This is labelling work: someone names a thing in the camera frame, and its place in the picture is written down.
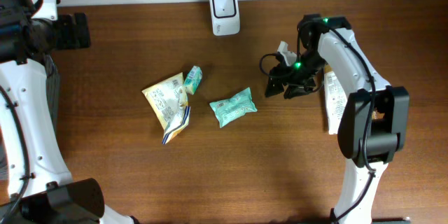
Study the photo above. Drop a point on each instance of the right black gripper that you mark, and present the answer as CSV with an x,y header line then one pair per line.
x,y
282,69

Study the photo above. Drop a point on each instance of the white tube with tan cap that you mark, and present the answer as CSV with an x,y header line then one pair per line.
x,y
335,99

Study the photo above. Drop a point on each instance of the mint green snack packet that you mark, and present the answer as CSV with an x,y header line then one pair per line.
x,y
228,110

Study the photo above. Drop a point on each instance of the small teal white packet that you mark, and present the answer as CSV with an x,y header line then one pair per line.
x,y
193,80

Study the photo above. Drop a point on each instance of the orange long cracker package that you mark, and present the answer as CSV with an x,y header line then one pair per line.
x,y
377,115

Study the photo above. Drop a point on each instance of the yellow white snack bag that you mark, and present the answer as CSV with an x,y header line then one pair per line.
x,y
169,101

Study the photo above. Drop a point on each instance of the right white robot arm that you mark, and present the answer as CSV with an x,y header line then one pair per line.
x,y
374,121

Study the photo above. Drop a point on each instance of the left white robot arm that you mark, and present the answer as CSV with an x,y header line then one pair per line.
x,y
40,186

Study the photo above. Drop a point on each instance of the white barcode scanner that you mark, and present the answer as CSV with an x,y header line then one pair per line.
x,y
225,17

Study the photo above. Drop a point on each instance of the grey plastic mesh basket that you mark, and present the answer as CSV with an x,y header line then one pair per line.
x,y
53,81

